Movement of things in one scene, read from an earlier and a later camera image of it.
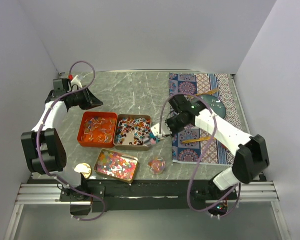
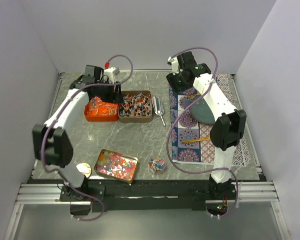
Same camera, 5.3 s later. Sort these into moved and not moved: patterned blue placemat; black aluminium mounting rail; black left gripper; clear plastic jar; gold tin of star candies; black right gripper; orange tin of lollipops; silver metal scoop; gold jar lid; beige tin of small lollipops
Moved: beige tin of small lollipops; black right gripper; silver metal scoop; black left gripper; orange tin of lollipops
Not moved: gold jar lid; patterned blue placemat; black aluminium mounting rail; gold tin of star candies; clear plastic jar
